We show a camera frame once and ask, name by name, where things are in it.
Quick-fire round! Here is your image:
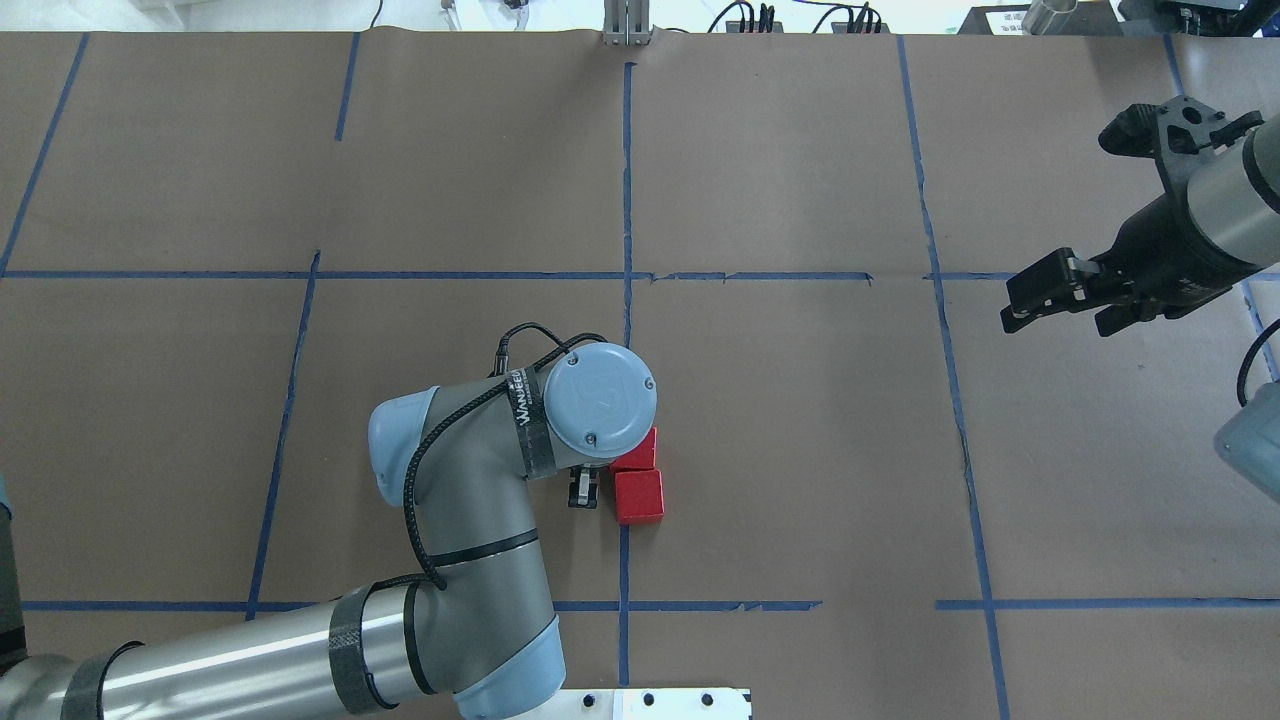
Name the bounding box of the white camera pedestal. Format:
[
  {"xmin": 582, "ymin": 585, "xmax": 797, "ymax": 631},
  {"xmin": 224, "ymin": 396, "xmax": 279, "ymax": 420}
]
[{"xmin": 539, "ymin": 687, "xmax": 754, "ymax": 719}]

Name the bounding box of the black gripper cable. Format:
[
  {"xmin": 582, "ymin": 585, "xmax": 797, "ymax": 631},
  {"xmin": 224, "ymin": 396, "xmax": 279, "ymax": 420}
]
[{"xmin": 402, "ymin": 322, "xmax": 609, "ymax": 591}]

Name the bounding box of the small metal cup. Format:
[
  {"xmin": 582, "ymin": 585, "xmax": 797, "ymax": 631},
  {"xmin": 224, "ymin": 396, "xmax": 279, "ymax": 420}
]
[{"xmin": 1021, "ymin": 0, "xmax": 1079, "ymax": 36}]

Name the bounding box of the black orange connector box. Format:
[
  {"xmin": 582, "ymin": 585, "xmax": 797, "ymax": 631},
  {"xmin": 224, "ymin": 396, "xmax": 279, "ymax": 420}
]
[
  {"xmin": 837, "ymin": 3, "xmax": 886, "ymax": 35},
  {"xmin": 716, "ymin": 1, "xmax": 785, "ymax": 35}
]

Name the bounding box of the red cube block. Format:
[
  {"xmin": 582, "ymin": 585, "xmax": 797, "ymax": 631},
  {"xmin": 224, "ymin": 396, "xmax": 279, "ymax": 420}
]
[
  {"xmin": 611, "ymin": 427, "xmax": 659, "ymax": 473},
  {"xmin": 614, "ymin": 469, "xmax": 666, "ymax": 527}
]

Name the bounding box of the aluminium frame post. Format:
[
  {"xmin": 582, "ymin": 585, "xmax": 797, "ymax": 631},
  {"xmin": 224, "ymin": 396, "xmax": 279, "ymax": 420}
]
[{"xmin": 602, "ymin": 0, "xmax": 653, "ymax": 47}]

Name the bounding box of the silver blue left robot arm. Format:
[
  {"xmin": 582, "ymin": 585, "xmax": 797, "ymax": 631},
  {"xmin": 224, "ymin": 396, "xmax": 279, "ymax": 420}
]
[{"xmin": 3, "ymin": 334, "xmax": 658, "ymax": 719}]

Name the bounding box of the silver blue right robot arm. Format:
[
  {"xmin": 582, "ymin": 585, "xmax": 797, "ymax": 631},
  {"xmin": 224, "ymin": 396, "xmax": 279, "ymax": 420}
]
[{"xmin": 1000, "ymin": 95, "xmax": 1279, "ymax": 337}]

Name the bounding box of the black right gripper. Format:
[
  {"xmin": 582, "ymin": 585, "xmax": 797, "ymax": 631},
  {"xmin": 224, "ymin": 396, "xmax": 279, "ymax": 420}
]
[{"xmin": 1000, "ymin": 95, "xmax": 1266, "ymax": 338}]

